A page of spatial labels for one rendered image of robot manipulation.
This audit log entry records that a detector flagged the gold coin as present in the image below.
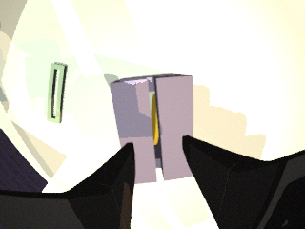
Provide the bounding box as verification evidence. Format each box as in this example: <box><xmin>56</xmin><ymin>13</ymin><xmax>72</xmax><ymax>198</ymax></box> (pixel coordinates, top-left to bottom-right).
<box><xmin>150</xmin><ymin>94</ymin><xmax>157</xmax><ymax>144</ymax></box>

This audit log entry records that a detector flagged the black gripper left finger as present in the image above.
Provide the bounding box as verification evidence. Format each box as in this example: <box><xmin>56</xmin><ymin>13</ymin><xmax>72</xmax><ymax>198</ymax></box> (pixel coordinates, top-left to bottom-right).
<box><xmin>0</xmin><ymin>142</ymin><xmax>136</xmax><ymax>229</ymax></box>

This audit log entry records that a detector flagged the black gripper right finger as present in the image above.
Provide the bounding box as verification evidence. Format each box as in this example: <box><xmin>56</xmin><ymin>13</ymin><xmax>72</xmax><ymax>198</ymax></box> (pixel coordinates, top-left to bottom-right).
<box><xmin>182</xmin><ymin>135</ymin><xmax>305</xmax><ymax>229</ymax></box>

